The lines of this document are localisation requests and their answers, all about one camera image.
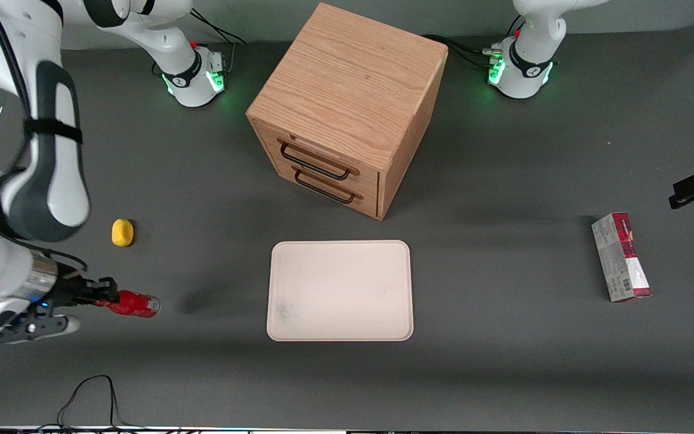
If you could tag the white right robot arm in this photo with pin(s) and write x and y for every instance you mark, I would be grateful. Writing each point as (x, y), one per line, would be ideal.
(52, 181)

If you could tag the beige plastic tray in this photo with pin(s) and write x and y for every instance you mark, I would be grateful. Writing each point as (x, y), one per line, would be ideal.
(340, 290)

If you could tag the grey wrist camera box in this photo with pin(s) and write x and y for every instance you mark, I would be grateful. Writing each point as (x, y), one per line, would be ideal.
(40, 328)

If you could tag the red and grey carton box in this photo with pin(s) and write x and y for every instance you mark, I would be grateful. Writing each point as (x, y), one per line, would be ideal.
(621, 259)

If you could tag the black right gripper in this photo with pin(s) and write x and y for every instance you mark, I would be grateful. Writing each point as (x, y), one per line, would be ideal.
(71, 292)

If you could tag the red soda can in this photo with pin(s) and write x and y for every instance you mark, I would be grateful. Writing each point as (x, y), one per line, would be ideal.
(136, 304)

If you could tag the wooden two-drawer cabinet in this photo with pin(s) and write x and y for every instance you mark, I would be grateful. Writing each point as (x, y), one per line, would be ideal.
(347, 90)

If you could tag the yellow lemon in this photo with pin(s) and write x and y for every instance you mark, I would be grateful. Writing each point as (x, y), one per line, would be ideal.
(122, 232)

